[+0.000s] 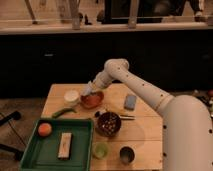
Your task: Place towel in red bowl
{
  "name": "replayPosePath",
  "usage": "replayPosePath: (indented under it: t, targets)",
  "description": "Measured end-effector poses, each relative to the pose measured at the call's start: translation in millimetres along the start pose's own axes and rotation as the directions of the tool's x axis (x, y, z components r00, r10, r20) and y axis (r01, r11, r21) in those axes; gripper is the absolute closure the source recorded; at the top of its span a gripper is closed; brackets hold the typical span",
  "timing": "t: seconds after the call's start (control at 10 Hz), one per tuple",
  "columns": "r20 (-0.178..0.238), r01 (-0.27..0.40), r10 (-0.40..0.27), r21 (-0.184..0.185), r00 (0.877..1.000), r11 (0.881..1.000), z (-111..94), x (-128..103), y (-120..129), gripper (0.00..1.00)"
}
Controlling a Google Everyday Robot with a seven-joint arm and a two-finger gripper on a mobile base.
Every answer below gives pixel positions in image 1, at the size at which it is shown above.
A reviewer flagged green vegetable toy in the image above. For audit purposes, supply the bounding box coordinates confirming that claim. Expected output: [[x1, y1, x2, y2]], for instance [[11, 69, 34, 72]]
[[51, 108, 76, 118]]

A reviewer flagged black utensil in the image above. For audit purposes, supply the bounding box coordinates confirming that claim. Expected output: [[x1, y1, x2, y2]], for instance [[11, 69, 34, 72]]
[[94, 111, 135, 120]]

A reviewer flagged green plastic tray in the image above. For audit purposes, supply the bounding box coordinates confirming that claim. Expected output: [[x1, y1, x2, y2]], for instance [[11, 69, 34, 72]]
[[19, 118, 93, 171]]

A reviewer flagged black barrier wall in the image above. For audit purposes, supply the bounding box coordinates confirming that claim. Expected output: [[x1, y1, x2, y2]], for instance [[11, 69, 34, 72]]
[[0, 30, 213, 98]]

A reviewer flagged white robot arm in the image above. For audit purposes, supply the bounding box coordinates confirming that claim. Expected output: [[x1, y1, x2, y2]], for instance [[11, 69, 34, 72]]
[[82, 58, 213, 171]]

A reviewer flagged wooden block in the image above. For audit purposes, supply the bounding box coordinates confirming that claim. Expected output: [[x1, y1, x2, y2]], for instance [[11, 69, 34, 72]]
[[58, 132, 72, 159]]

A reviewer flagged dark patterned bowl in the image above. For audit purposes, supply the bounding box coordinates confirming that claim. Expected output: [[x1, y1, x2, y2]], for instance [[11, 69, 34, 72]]
[[97, 112, 121, 137]]

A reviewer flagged orange fruit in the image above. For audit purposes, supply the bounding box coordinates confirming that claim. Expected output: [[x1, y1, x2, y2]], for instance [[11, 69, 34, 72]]
[[38, 123, 52, 137]]

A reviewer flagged dark metal cup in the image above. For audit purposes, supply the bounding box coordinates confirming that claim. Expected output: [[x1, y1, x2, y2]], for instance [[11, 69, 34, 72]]
[[119, 146, 135, 164]]

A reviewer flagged red bowl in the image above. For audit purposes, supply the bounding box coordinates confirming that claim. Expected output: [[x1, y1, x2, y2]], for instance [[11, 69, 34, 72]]
[[81, 91, 104, 109]]

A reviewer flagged white cup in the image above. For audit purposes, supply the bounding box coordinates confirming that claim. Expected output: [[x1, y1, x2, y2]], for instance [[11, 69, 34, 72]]
[[64, 90, 79, 105]]

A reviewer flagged small green cup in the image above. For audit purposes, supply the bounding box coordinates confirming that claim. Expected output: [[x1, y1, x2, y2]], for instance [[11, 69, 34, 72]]
[[92, 142, 108, 159]]

